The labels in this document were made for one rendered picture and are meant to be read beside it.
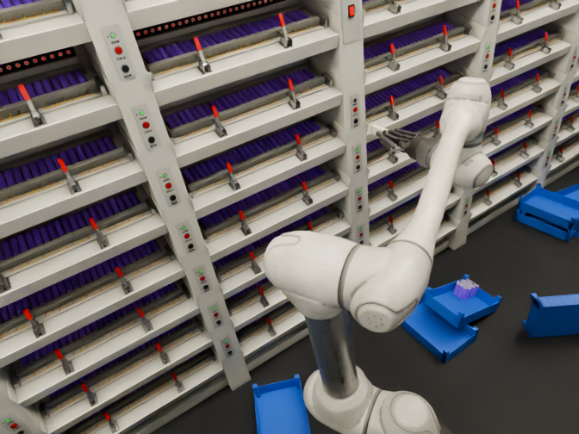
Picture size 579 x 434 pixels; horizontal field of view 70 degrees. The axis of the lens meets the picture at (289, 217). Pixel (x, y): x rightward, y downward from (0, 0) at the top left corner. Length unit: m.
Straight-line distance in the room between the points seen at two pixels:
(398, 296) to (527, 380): 1.34
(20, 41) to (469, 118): 1.02
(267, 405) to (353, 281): 1.21
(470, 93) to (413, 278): 0.54
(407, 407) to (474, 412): 0.69
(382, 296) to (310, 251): 0.16
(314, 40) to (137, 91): 0.55
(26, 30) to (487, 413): 1.89
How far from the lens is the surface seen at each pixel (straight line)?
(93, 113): 1.15
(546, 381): 2.05
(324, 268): 0.78
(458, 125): 1.08
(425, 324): 2.11
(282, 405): 1.89
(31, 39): 1.11
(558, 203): 2.84
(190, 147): 1.26
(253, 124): 1.32
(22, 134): 1.15
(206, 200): 1.35
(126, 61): 1.14
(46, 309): 1.48
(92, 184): 1.23
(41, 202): 1.24
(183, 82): 1.19
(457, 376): 1.97
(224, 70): 1.23
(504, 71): 2.18
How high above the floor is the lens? 1.64
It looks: 36 degrees down
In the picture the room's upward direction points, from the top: 10 degrees counter-clockwise
